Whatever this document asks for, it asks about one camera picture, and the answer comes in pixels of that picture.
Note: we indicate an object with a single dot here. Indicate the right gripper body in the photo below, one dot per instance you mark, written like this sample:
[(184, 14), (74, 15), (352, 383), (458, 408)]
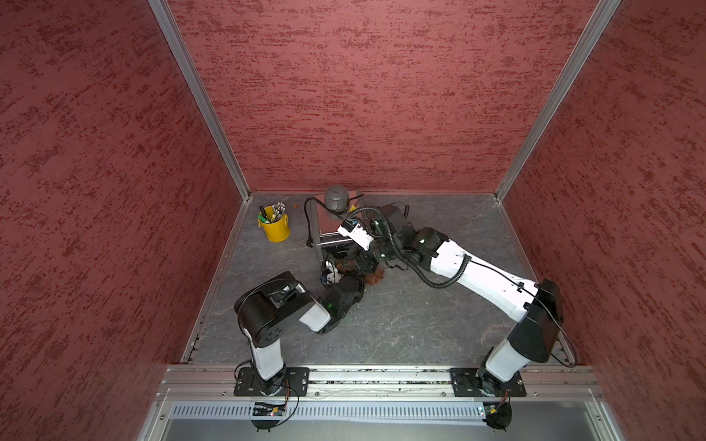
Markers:
[(381, 249)]

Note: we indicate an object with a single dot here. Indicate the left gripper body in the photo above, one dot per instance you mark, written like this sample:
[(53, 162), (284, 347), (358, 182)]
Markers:
[(358, 297)]

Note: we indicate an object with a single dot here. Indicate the brown cloth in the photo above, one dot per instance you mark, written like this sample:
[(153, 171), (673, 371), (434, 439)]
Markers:
[(369, 273)]

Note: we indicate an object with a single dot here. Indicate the silver coffee machine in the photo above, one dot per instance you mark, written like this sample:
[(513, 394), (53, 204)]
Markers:
[(324, 213)]

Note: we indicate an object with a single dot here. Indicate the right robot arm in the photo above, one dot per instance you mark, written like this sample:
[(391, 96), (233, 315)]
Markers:
[(440, 262)]

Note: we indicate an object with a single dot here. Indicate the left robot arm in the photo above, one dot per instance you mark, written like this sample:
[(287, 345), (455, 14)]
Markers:
[(268, 311)]

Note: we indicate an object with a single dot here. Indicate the yellow metal pen bucket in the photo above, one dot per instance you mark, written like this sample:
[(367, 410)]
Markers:
[(275, 232)]

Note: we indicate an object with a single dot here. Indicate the bundle of pencils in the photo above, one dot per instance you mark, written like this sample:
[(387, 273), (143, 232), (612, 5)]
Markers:
[(278, 210)]

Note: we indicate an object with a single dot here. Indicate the left corner aluminium profile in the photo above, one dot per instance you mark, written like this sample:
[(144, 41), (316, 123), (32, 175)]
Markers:
[(177, 45)]

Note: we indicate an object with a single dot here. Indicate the corner aluminium profile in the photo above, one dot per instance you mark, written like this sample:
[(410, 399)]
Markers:
[(177, 45), (586, 43)]

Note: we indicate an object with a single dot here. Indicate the right corner aluminium profile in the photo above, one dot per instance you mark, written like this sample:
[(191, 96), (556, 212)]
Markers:
[(586, 43)]

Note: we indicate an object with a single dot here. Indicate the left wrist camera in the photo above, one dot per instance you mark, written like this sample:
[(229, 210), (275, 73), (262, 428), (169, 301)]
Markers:
[(329, 274)]

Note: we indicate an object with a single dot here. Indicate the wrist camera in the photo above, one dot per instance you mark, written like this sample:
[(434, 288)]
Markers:
[(355, 231), (329, 274)]

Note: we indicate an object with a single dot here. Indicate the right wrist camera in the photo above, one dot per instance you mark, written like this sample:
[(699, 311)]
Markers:
[(355, 231)]

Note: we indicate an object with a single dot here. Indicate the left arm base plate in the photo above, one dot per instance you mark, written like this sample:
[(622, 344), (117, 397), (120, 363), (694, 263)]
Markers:
[(291, 381)]

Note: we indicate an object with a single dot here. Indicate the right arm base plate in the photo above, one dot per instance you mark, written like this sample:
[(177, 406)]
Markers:
[(468, 383)]

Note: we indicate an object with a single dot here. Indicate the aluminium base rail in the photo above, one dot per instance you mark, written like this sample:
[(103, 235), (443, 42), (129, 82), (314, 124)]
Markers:
[(372, 394)]

